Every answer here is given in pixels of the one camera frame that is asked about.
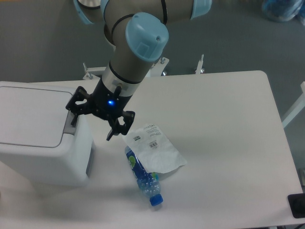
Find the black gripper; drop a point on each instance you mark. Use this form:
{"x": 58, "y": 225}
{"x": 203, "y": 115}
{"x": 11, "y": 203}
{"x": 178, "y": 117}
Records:
{"x": 108, "y": 101}

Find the white push-button trash can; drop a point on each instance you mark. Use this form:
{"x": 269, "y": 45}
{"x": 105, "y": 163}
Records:
{"x": 39, "y": 138}

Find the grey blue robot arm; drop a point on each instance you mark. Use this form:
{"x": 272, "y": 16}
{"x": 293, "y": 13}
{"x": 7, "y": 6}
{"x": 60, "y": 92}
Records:
{"x": 137, "y": 29}

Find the white plastic pouch bag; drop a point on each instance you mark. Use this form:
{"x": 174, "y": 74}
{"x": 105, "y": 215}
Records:
{"x": 153, "y": 149}

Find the blue label plastic bottle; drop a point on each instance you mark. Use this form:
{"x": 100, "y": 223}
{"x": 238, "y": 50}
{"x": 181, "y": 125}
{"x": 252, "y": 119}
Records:
{"x": 148, "y": 183}

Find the blue plastic bag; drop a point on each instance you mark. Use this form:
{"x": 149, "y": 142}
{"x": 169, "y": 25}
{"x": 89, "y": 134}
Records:
{"x": 281, "y": 10}

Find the black device at edge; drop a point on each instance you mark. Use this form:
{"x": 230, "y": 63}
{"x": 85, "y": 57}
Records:
{"x": 297, "y": 205}

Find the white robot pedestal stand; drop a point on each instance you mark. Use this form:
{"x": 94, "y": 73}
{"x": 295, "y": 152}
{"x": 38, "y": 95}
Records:
{"x": 157, "y": 69}

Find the white frame bar right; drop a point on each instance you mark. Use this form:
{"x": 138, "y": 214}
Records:
{"x": 295, "y": 109}

